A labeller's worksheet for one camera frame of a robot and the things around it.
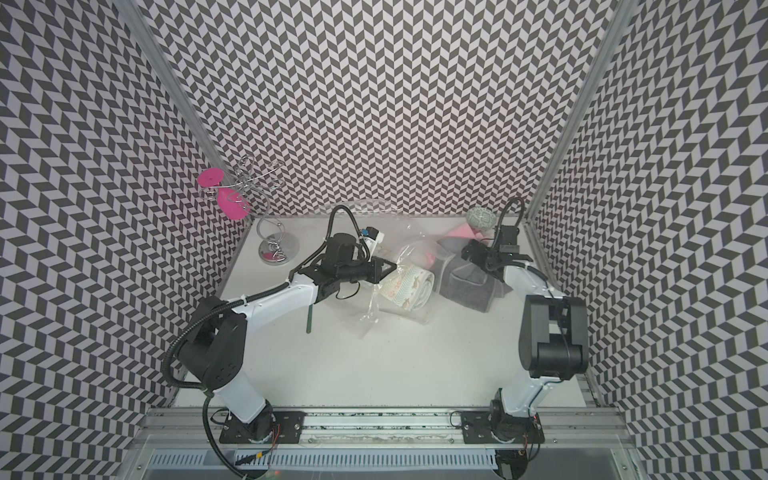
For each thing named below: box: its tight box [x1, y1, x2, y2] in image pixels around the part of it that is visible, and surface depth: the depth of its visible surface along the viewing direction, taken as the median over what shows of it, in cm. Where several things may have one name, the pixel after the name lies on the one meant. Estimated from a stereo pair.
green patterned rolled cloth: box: [466, 206, 497, 233], surface depth 118 cm
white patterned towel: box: [379, 265, 435, 312], surface depth 95 cm
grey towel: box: [431, 237, 513, 314], surface depth 95 cm
